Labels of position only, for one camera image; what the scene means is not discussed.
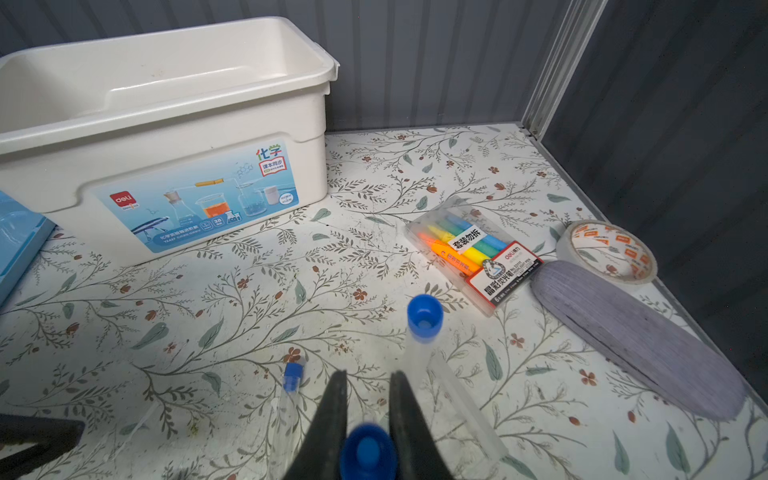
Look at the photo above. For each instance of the highlighter marker pack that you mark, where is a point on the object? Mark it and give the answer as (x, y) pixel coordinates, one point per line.
(476, 255)

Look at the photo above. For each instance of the blue capped test tube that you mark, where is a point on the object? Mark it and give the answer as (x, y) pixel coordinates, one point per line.
(368, 453)
(425, 316)
(286, 423)

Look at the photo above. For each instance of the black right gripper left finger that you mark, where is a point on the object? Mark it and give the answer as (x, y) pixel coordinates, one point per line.
(319, 455)

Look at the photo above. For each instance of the clear tape roll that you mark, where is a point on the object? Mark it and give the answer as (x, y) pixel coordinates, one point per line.
(610, 252)

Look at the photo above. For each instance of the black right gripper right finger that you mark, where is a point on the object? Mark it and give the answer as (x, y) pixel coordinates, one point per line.
(418, 456)

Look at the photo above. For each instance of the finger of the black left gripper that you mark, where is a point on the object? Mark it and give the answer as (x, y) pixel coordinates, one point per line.
(46, 438)

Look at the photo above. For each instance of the blue plastic box lid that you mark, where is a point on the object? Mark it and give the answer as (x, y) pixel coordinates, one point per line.
(23, 233)

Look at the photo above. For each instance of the white plastic storage box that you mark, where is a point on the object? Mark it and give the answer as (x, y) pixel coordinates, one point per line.
(144, 145)

